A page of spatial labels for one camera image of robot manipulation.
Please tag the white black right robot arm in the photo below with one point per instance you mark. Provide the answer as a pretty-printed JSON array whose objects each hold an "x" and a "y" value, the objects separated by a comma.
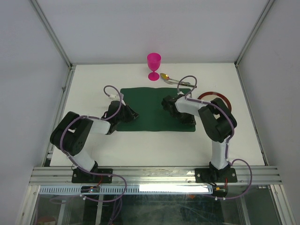
[{"x": 217, "y": 120}]

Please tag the silver fork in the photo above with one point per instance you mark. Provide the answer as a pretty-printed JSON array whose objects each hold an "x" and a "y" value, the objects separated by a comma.
[{"x": 187, "y": 84}]

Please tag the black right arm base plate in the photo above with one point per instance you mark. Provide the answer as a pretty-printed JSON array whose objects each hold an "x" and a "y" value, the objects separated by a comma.
[{"x": 209, "y": 175}]

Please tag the pink plastic goblet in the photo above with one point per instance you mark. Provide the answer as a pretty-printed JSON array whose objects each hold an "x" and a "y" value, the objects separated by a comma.
[{"x": 153, "y": 61}]

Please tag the aluminium right frame post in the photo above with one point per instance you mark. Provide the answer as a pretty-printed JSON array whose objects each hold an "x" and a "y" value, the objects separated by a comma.
[{"x": 261, "y": 18}]

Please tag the green placemat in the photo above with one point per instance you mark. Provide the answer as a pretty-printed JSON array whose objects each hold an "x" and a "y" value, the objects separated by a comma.
[{"x": 147, "y": 102}]

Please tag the aluminium frame post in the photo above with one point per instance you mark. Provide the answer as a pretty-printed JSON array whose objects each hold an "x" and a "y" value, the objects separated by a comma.
[
  {"x": 51, "y": 33},
  {"x": 261, "y": 18}
]

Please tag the white slotted cable duct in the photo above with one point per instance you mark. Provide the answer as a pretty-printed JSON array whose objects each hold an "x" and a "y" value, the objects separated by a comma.
[{"x": 144, "y": 189}]

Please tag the gold bowl spoon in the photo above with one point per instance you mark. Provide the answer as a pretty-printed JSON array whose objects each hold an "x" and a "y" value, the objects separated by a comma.
[{"x": 167, "y": 79}]

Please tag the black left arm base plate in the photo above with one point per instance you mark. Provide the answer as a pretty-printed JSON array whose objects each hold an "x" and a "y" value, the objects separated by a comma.
[{"x": 82, "y": 177}]

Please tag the aluminium front rail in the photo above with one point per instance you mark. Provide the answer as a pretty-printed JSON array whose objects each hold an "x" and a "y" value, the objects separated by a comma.
[{"x": 256, "y": 175}]

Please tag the aluminium left frame post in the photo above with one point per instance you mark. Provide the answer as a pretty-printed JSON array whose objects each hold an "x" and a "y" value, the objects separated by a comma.
[{"x": 51, "y": 33}]

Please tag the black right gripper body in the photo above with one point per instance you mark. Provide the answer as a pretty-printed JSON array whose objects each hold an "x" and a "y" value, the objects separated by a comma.
[{"x": 184, "y": 118}]

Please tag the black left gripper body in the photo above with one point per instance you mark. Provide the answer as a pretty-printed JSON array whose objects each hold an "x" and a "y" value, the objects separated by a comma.
[{"x": 124, "y": 116}]

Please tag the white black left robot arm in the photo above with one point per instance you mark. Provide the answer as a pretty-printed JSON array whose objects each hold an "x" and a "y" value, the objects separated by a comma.
[{"x": 72, "y": 132}]

